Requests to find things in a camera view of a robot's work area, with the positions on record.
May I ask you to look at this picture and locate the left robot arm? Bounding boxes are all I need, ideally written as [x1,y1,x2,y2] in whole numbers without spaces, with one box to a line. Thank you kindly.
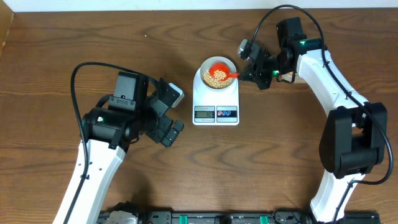
[54,72,184,223]

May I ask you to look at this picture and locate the grey plastic bowl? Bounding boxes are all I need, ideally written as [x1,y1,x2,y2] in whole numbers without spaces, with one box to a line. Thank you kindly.
[194,56,238,92]

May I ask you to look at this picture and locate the white digital kitchen scale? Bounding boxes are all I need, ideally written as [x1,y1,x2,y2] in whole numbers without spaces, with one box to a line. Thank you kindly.
[192,68,240,126]

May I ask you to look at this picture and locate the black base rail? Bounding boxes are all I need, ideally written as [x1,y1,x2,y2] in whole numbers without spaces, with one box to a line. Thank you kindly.
[96,201,382,224]

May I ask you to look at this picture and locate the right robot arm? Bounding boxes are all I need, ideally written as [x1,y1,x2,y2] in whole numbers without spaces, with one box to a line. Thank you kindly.
[238,17,391,223]

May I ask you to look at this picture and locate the soybeans in bowl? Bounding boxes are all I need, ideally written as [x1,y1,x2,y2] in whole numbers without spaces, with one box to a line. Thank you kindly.
[203,71,233,89]

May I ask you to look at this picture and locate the red measuring scoop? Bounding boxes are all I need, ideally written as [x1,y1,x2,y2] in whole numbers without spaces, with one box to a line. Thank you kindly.
[209,62,239,82]

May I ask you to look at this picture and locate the clear plastic bean container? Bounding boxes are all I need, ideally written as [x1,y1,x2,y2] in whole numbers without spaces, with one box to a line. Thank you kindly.
[280,72,307,84]

